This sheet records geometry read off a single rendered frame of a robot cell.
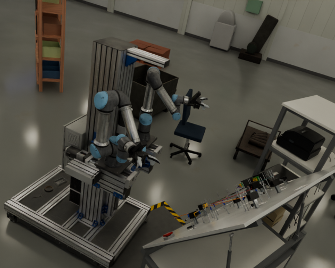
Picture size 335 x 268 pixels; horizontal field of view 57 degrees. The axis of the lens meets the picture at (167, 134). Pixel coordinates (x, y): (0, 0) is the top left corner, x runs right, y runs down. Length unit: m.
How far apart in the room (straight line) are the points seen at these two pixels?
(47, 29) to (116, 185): 3.97
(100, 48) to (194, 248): 1.68
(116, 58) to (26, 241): 2.07
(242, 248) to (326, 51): 10.34
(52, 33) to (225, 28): 7.31
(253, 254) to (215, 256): 0.33
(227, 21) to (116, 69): 9.75
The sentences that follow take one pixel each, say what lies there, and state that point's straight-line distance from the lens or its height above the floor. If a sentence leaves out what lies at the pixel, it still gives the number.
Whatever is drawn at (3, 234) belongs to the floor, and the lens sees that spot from 3.60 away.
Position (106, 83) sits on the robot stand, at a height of 1.74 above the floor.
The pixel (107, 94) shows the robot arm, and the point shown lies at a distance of 2.12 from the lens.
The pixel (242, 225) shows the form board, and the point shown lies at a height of 1.68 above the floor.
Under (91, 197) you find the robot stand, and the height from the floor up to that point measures 0.55.
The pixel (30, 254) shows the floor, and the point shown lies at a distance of 3.40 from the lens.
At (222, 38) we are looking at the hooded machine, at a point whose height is 0.45.
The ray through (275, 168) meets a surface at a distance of 3.19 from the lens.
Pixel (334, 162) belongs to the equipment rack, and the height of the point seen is 1.46.
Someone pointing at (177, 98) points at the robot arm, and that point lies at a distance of 2.84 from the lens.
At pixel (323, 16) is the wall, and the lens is 12.28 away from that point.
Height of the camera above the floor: 2.69
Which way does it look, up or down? 30 degrees down
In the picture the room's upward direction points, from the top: 13 degrees clockwise
